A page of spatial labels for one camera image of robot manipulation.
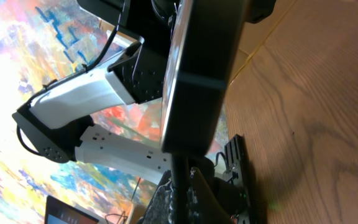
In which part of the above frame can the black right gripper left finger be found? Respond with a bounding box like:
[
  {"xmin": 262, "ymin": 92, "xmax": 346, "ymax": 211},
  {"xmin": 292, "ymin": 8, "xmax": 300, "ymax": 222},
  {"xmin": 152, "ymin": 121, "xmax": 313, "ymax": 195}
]
[{"xmin": 140, "ymin": 170, "xmax": 173, "ymax": 224}]

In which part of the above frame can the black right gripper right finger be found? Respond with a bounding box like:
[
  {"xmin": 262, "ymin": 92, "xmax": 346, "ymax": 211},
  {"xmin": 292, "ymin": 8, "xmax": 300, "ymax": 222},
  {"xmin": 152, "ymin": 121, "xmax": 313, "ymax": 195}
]
[{"xmin": 190, "ymin": 167, "xmax": 231, "ymax": 224}]

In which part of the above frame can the gold Galaxy smartphone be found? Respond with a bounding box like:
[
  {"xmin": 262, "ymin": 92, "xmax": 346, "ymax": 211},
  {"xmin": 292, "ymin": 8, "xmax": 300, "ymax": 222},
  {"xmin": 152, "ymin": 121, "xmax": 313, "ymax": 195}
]
[{"xmin": 161, "ymin": 0, "xmax": 250, "ymax": 157}]

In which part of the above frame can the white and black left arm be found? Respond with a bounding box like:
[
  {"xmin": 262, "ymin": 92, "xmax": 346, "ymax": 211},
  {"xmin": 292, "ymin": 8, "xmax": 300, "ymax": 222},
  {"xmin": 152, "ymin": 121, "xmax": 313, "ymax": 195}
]
[{"xmin": 12, "ymin": 0, "xmax": 180, "ymax": 183}]

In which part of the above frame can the dark laptop screen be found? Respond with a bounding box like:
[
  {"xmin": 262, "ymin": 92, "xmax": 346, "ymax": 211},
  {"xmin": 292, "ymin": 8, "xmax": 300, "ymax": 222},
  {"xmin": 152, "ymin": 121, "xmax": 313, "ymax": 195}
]
[{"xmin": 44, "ymin": 195, "xmax": 99, "ymax": 224}]

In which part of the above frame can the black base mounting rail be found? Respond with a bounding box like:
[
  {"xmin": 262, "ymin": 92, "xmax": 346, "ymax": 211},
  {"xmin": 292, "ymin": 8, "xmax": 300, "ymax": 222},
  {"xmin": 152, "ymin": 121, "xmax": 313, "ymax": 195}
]
[{"xmin": 214, "ymin": 134, "xmax": 257, "ymax": 224}]

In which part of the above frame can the black left camera cable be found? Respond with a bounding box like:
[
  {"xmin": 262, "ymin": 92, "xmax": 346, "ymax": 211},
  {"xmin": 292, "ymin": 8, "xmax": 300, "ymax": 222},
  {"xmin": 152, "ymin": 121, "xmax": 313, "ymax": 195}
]
[{"xmin": 16, "ymin": 0, "xmax": 130, "ymax": 156}]

